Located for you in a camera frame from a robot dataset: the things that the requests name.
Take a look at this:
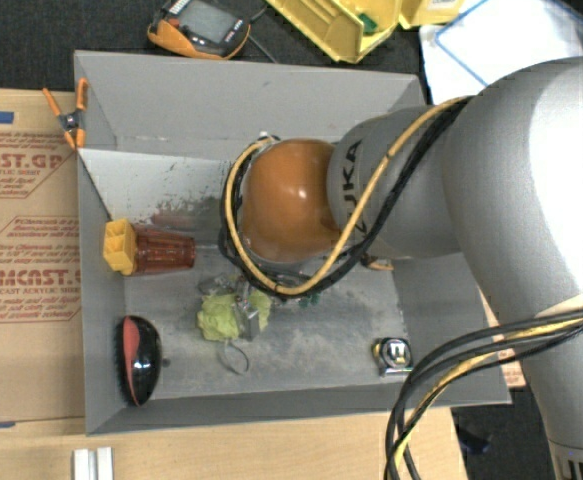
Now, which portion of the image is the silver and yellow tape measure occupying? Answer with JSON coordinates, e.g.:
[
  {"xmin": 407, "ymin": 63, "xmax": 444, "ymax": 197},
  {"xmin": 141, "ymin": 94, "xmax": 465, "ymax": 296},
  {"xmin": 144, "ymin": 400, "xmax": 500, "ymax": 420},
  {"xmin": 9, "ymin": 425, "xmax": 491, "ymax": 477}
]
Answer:
[{"xmin": 371, "ymin": 336, "xmax": 415, "ymax": 376}]

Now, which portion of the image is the grey metal bin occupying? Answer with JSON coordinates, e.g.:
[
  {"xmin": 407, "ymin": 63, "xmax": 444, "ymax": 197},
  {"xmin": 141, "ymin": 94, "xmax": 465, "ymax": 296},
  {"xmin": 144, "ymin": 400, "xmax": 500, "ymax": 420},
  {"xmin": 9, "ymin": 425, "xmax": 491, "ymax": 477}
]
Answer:
[{"xmin": 73, "ymin": 50, "xmax": 514, "ymax": 437}]

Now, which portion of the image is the yellow-green cloth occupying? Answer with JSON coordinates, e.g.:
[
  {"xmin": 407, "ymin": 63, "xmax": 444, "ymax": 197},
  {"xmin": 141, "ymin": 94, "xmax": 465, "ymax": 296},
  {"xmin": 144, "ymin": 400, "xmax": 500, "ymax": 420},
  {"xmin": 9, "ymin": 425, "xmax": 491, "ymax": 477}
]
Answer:
[{"xmin": 196, "ymin": 289, "xmax": 273, "ymax": 343}]

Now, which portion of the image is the yellow plastic block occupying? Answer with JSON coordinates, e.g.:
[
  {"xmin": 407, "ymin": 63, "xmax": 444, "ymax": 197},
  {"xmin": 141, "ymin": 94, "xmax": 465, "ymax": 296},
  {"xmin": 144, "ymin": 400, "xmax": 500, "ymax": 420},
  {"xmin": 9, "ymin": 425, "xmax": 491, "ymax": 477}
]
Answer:
[{"xmin": 102, "ymin": 218, "xmax": 138, "ymax": 277}]

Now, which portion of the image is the brown cardboard board, red print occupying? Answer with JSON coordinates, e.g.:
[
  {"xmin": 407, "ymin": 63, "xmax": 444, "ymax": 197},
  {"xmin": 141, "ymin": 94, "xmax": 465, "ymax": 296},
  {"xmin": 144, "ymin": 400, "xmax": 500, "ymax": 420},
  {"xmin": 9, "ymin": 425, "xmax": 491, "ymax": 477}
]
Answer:
[{"xmin": 0, "ymin": 86, "xmax": 88, "ymax": 432}]

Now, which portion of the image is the red-brown ribbed plastic cup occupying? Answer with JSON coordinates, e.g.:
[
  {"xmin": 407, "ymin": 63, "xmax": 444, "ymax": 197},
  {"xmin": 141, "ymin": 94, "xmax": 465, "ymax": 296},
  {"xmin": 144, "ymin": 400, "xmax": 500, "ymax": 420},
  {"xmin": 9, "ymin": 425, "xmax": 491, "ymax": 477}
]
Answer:
[{"xmin": 131, "ymin": 223, "xmax": 197, "ymax": 275}]

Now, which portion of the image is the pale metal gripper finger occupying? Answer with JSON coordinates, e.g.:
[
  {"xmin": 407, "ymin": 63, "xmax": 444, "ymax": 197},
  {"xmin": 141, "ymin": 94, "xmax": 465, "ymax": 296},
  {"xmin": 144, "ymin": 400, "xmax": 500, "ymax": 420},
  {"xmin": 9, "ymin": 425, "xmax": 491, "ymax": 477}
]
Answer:
[
  {"xmin": 215, "ymin": 300, "xmax": 262, "ymax": 376},
  {"xmin": 198, "ymin": 274, "xmax": 238, "ymax": 297}
]

